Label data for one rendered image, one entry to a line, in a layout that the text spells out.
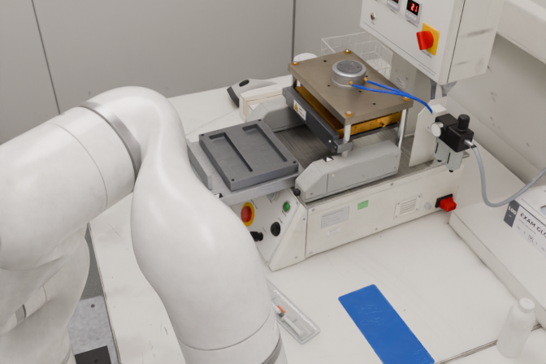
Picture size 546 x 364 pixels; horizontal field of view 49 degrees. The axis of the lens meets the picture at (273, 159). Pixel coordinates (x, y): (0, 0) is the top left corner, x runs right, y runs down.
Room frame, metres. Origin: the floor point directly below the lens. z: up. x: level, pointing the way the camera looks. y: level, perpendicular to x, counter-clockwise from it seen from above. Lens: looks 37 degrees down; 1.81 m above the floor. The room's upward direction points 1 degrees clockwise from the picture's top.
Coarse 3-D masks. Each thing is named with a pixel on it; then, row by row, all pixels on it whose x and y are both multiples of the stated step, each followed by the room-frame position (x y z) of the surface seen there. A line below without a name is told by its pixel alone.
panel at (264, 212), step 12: (288, 192) 1.05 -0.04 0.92; (240, 204) 1.15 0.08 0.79; (252, 204) 1.12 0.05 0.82; (264, 204) 1.09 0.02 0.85; (276, 204) 1.06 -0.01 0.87; (252, 216) 1.10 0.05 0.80; (264, 216) 1.07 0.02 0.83; (276, 216) 1.04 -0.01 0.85; (288, 216) 1.01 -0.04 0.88; (252, 228) 1.07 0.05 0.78; (264, 228) 1.04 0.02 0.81; (264, 240) 1.02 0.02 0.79; (276, 240) 0.99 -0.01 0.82; (264, 252) 1.00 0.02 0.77
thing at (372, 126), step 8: (296, 88) 1.28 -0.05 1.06; (304, 88) 1.28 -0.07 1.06; (304, 96) 1.24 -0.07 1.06; (312, 96) 1.24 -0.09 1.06; (312, 104) 1.21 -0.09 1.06; (320, 104) 1.21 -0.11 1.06; (320, 112) 1.17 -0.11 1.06; (328, 112) 1.17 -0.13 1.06; (400, 112) 1.18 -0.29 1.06; (328, 120) 1.14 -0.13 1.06; (336, 120) 1.14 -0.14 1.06; (368, 120) 1.14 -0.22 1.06; (376, 120) 1.15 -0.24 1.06; (384, 120) 1.16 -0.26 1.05; (392, 120) 1.17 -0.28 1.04; (336, 128) 1.11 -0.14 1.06; (352, 128) 1.12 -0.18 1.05; (360, 128) 1.13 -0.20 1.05; (368, 128) 1.14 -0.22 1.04; (376, 128) 1.15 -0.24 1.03; (384, 128) 1.16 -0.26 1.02; (352, 136) 1.12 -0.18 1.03; (360, 136) 1.13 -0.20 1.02
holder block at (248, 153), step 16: (224, 128) 1.19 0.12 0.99; (240, 128) 1.19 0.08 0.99; (256, 128) 1.21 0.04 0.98; (208, 144) 1.13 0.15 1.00; (224, 144) 1.15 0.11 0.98; (240, 144) 1.13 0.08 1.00; (256, 144) 1.15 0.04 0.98; (272, 144) 1.14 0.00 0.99; (224, 160) 1.07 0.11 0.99; (240, 160) 1.09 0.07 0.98; (256, 160) 1.07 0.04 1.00; (272, 160) 1.09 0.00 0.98; (288, 160) 1.07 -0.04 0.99; (224, 176) 1.02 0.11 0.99; (240, 176) 1.01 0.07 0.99; (256, 176) 1.01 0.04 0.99; (272, 176) 1.03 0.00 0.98
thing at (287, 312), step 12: (276, 288) 0.89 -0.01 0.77; (276, 300) 0.86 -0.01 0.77; (288, 300) 0.86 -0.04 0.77; (276, 312) 0.82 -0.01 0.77; (288, 312) 0.82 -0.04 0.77; (300, 312) 0.83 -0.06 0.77; (288, 324) 0.79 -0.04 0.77; (300, 324) 0.79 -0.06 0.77; (312, 324) 0.79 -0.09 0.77; (300, 336) 0.76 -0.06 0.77
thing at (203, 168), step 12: (192, 144) 1.16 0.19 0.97; (192, 156) 1.08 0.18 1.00; (204, 156) 1.11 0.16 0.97; (192, 168) 1.07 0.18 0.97; (204, 168) 1.02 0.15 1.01; (300, 168) 1.07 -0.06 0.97; (204, 180) 1.01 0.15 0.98; (216, 180) 1.02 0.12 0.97; (276, 180) 1.03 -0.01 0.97; (288, 180) 1.04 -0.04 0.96; (216, 192) 0.99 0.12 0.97; (228, 192) 0.99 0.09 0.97; (240, 192) 0.99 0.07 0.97; (252, 192) 1.00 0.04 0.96; (264, 192) 1.01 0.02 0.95; (228, 204) 0.97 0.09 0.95
